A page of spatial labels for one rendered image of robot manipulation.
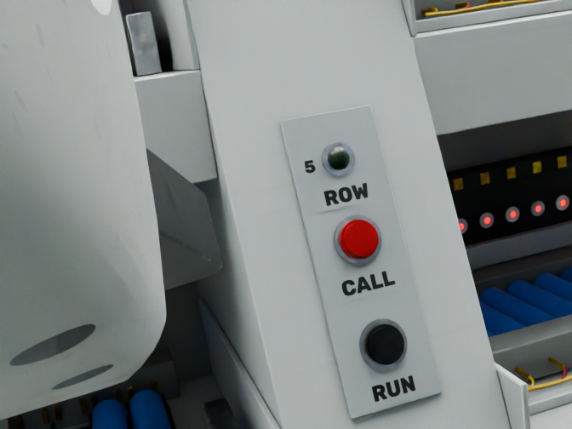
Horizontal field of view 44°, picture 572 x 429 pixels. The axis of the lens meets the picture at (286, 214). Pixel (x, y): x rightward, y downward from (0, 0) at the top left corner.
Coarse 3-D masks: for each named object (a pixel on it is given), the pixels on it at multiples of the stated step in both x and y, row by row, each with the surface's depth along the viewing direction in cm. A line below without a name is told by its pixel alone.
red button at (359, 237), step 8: (352, 224) 28; (360, 224) 29; (368, 224) 29; (344, 232) 28; (352, 232) 28; (360, 232) 29; (368, 232) 29; (376, 232) 29; (344, 240) 28; (352, 240) 28; (360, 240) 28; (368, 240) 29; (376, 240) 29; (344, 248) 28; (352, 248) 28; (360, 248) 28; (368, 248) 28; (376, 248) 29; (352, 256) 28; (360, 256) 28; (368, 256) 29
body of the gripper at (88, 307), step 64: (0, 0) 2; (64, 0) 3; (0, 64) 2; (64, 64) 3; (128, 64) 5; (0, 128) 2; (64, 128) 3; (128, 128) 4; (0, 192) 3; (64, 192) 3; (128, 192) 4; (0, 256) 3; (64, 256) 3; (128, 256) 4; (0, 320) 4; (64, 320) 4; (128, 320) 5; (0, 384) 5; (64, 384) 6
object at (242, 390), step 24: (216, 336) 39; (216, 360) 41; (240, 360) 34; (192, 384) 44; (216, 384) 43; (240, 384) 34; (192, 408) 41; (216, 408) 34; (240, 408) 36; (264, 408) 29
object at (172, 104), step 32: (160, 0) 33; (128, 32) 32; (160, 32) 36; (192, 32) 28; (160, 64) 33; (192, 64) 28; (160, 96) 28; (192, 96) 29; (160, 128) 29; (192, 128) 29; (192, 160) 29
